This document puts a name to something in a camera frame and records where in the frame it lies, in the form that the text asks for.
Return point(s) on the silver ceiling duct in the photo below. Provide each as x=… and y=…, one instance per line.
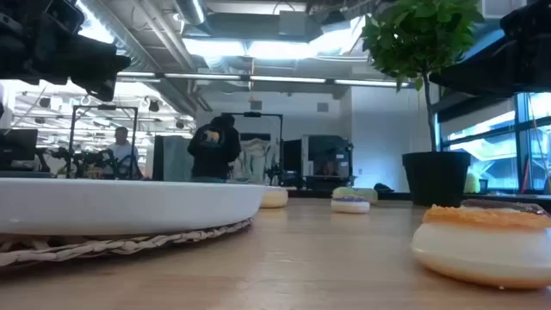
x=191, y=10

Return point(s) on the long ceiling light strip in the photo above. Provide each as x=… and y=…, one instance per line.
x=284, y=79

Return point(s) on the grey cabinet box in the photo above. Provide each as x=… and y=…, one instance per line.
x=172, y=159

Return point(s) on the small purple glazed donut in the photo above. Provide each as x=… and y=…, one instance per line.
x=350, y=206

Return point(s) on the black metal rig frame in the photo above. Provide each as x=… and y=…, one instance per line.
x=105, y=107
x=251, y=114

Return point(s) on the large green glazed donut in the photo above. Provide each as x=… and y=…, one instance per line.
x=363, y=194

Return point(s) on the green plant in black pot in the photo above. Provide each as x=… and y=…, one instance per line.
x=435, y=178

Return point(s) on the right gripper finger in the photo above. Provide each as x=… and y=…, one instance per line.
x=508, y=69

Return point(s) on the round woven placemat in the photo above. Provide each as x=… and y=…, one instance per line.
x=86, y=249

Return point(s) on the black computer monitor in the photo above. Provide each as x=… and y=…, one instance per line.
x=17, y=146

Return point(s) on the large white glazed donut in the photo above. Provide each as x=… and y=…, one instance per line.
x=275, y=199

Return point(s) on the person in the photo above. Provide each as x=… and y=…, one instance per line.
x=122, y=151
x=214, y=155

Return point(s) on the small orange glazed donut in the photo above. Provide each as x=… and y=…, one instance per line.
x=482, y=254

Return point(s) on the white round plate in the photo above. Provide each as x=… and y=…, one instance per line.
x=129, y=206

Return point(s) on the black boxy machine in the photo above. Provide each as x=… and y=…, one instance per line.
x=327, y=150

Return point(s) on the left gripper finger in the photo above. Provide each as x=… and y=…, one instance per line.
x=102, y=90
x=97, y=60

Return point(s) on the small chocolate glazed donut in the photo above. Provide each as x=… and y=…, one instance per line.
x=508, y=205

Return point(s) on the yellow-green cylinder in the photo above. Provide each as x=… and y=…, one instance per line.
x=471, y=183

